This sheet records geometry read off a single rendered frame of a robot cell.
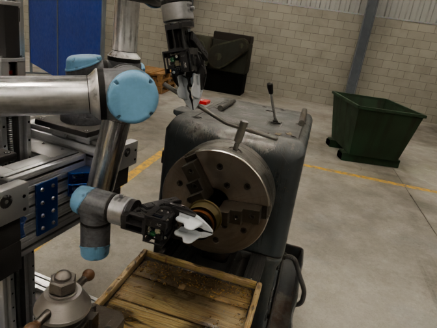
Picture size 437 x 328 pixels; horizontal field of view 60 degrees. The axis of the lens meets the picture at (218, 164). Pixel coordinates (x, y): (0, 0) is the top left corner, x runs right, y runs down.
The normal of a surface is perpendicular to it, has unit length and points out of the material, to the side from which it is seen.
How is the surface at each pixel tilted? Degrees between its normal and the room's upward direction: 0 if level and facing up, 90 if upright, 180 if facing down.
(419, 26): 90
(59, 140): 90
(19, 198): 90
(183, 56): 89
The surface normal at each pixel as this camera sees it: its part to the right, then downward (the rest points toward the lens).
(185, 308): 0.14, -0.93
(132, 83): 0.44, 0.34
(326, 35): -0.23, 0.29
